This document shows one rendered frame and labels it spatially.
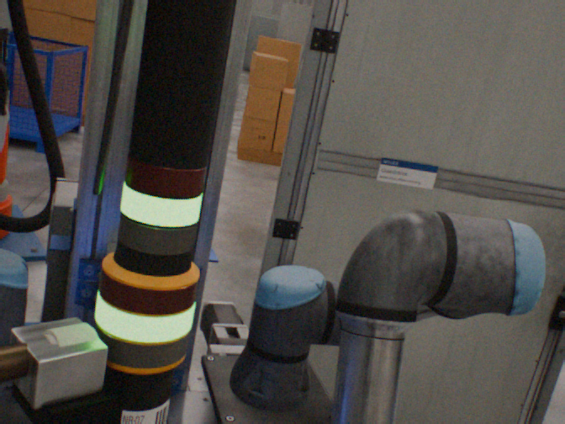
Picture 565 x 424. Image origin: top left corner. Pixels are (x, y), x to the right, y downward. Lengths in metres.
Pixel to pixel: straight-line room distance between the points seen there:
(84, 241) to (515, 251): 0.74
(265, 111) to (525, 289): 7.14
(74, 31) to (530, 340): 6.71
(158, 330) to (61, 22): 8.06
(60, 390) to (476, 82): 2.06
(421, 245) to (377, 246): 0.05
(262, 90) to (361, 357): 7.14
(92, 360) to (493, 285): 0.59
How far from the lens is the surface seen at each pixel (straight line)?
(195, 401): 1.36
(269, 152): 7.86
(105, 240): 1.22
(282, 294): 1.12
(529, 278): 0.83
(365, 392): 0.78
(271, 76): 7.83
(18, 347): 0.29
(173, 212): 0.27
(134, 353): 0.29
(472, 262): 0.78
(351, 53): 2.12
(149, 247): 0.28
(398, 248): 0.76
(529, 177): 2.41
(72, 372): 0.29
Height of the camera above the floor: 1.69
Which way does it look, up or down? 16 degrees down
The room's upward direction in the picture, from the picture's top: 11 degrees clockwise
